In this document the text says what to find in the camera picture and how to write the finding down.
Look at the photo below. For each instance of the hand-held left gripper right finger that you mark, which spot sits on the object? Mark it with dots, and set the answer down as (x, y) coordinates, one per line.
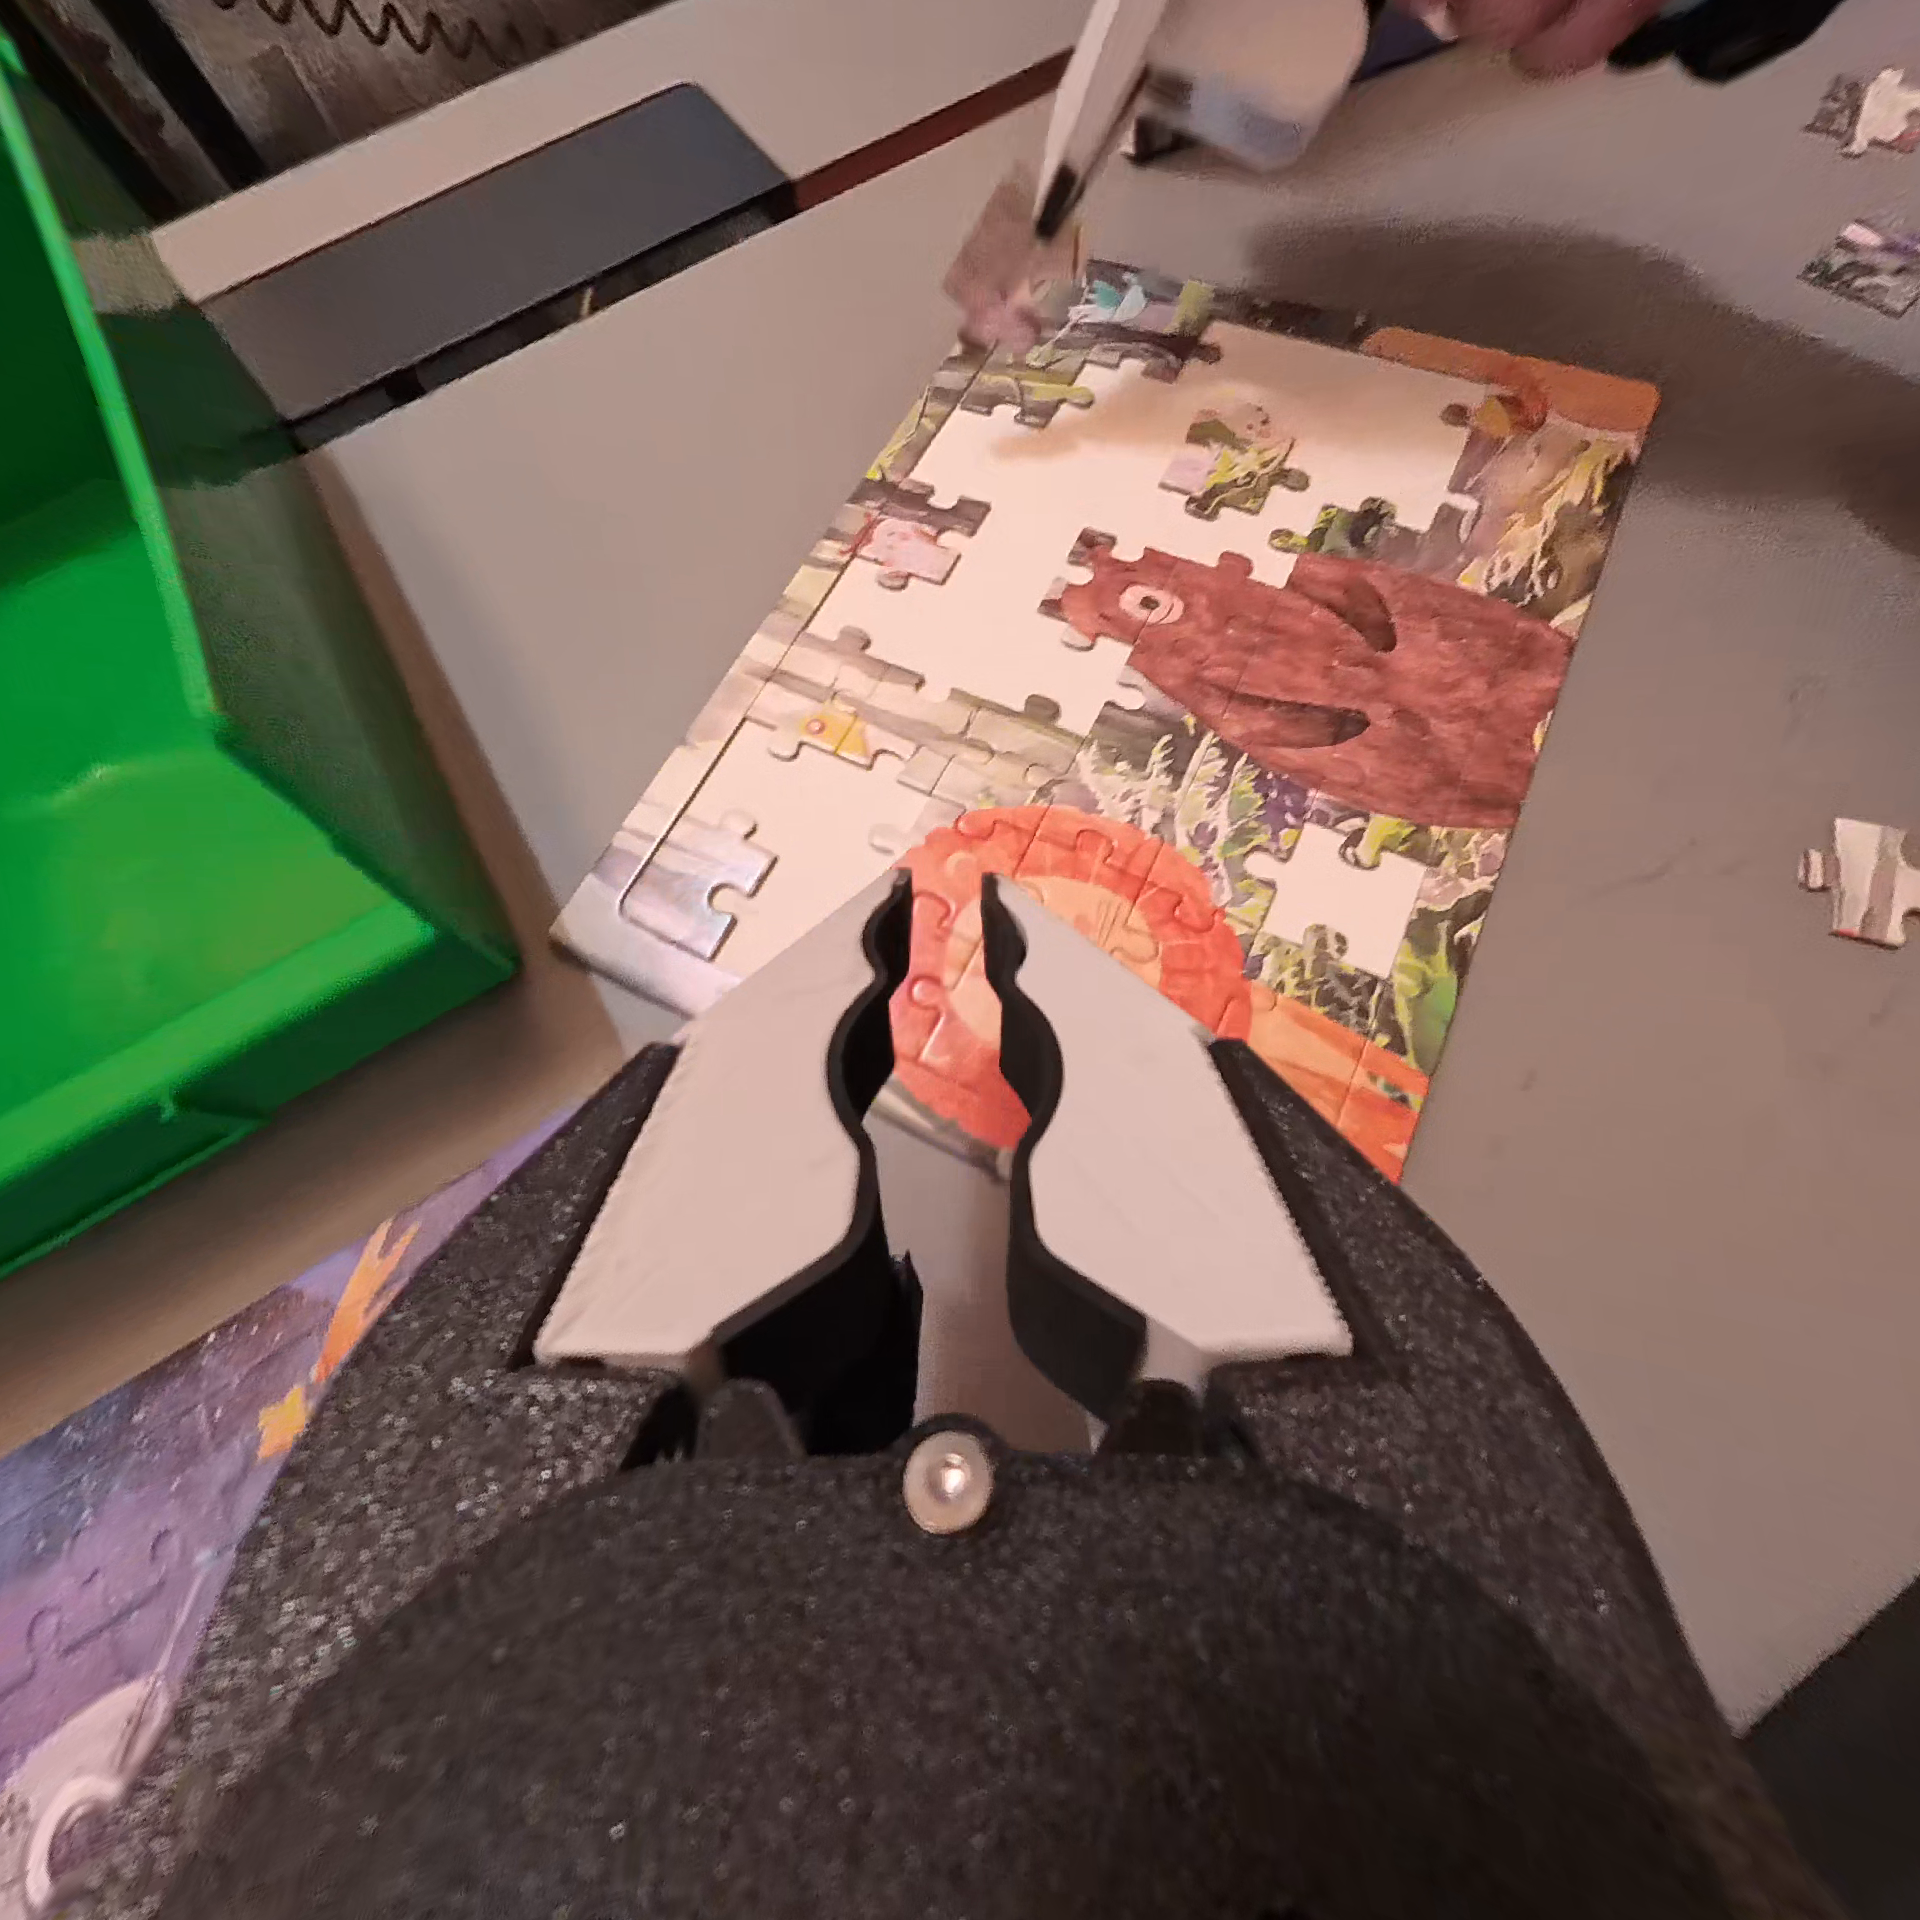
(1172, 1200)

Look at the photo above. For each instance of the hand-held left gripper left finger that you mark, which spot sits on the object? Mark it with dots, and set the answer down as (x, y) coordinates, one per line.
(705, 1200)

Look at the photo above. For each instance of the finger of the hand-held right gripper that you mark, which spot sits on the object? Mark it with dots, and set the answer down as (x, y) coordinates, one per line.
(1095, 90)

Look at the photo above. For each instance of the grey striped puzzle piece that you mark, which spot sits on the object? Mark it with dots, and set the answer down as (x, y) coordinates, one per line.
(1004, 277)

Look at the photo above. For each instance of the assembled orange lion pieces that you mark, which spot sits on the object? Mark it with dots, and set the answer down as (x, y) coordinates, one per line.
(1142, 916)

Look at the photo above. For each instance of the pink green puzzle piece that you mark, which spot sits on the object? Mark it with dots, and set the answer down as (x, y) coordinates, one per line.
(1230, 465)

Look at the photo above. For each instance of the acorn print puzzle piece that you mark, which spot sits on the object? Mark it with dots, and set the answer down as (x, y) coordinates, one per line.
(1501, 407)

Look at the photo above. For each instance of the jigsaw puzzle frame board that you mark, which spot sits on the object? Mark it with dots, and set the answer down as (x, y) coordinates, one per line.
(1021, 494)

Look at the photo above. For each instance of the brown green puzzle piece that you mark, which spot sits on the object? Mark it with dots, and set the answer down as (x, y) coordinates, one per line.
(1358, 534)

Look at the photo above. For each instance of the pink spotted puzzle piece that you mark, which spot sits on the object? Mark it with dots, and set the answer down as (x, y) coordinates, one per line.
(909, 551)

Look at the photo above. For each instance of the jigsaw pieces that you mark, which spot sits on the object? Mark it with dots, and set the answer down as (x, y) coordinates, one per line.
(1868, 886)

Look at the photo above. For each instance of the person's right hand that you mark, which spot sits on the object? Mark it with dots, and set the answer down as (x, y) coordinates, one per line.
(1576, 33)

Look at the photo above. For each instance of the black flat panel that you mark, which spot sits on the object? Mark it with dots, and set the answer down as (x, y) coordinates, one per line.
(495, 240)

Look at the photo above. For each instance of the space themed puzzle board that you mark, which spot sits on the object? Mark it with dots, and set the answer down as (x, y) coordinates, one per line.
(150, 1501)

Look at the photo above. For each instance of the green plastic bin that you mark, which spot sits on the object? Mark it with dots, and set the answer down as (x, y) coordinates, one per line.
(150, 750)

